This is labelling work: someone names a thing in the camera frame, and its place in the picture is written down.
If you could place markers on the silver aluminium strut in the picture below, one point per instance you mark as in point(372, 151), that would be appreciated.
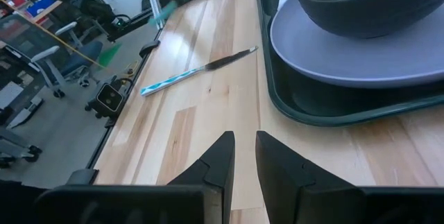
point(154, 5)

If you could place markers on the black bowl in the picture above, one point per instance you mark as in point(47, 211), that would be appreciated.
point(364, 5)

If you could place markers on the green floor tape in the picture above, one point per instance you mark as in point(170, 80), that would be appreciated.
point(109, 54)

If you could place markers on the dark green serving tray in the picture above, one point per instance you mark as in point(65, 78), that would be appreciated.
point(312, 109)

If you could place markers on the small black table-level camera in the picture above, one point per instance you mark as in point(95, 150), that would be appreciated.
point(109, 97)

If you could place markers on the wooden desk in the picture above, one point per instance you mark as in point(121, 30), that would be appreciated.
point(48, 13)

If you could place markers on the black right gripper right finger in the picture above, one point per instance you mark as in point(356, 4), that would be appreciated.
point(295, 196)

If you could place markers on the black table edge bracket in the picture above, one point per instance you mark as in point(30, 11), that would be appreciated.
point(149, 47)
point(81, 177)

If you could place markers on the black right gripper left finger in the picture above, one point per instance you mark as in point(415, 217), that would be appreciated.
point(215, 182)

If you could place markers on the lilac plate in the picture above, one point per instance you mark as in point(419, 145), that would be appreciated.
point(347, 61)

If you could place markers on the blue office chair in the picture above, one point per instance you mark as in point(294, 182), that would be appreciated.
point(79, 57)

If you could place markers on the grey wheeled cart base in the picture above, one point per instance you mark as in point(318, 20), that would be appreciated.
point(17, 147)

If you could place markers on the blue box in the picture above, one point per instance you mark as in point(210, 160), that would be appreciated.
point(40, 5)

